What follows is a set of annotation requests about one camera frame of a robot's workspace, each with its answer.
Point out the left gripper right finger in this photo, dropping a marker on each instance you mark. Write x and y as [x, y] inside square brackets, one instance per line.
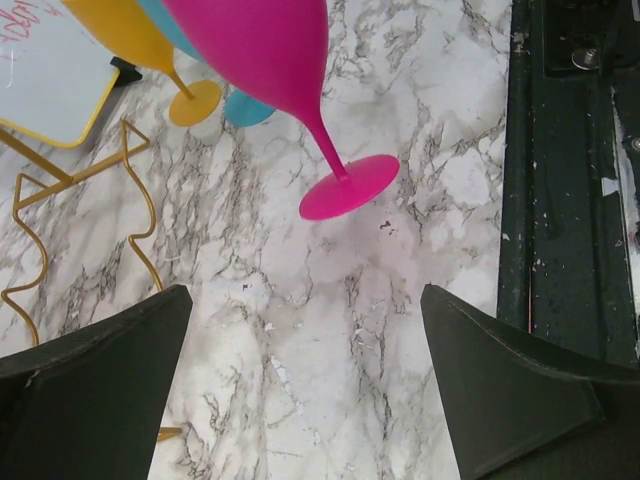
[519, 407]

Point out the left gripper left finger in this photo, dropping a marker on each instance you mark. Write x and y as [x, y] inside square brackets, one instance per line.
[89, 404]

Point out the teal wine glass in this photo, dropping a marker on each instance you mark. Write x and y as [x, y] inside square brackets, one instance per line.
[240, 110]

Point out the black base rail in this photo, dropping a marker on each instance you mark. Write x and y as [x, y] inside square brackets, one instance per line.
[570, 227]

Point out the yellow wine glass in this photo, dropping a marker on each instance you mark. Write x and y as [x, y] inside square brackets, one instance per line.
[125, 29]

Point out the magenta wine glass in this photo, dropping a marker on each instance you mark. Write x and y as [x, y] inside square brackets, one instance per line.
[276, 52]

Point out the small whiteboard with writing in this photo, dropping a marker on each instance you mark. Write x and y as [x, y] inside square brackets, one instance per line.
[55, 76]

